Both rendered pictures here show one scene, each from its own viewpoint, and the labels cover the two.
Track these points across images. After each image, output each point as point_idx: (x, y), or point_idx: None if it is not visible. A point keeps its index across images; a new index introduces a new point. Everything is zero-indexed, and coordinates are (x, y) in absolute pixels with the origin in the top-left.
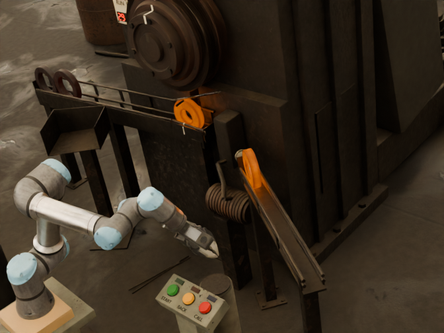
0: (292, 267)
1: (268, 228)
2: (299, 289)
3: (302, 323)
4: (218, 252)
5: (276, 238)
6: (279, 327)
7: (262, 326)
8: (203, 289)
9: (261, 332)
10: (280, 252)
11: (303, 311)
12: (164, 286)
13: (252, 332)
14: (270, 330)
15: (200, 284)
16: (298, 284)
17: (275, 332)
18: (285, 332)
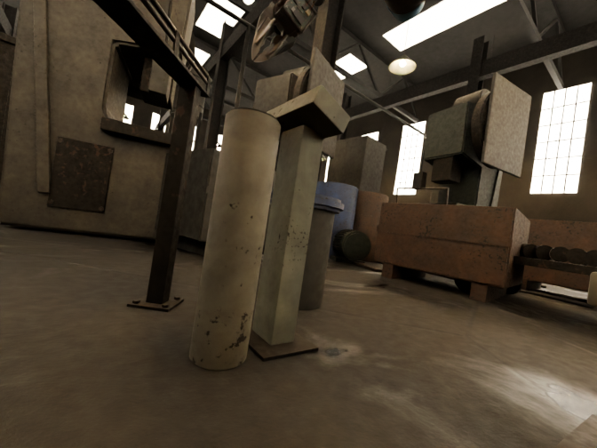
0: (201, 72)
1: (148, 20)
2: (195, 101)
3: (186, 152)
4: (251, 52)
5: (179, 38)
6: (3, 403)
7: (30, 423)
8: (285, 102)
9: (59, 411)
10: (180, 60)
11: (193, 129)
12: (337, 102)
13: (75, 420)
14: (31, 405)
15: (275, 121)
16: (207, 87)
17: (35, 394)
18: (19, 385)
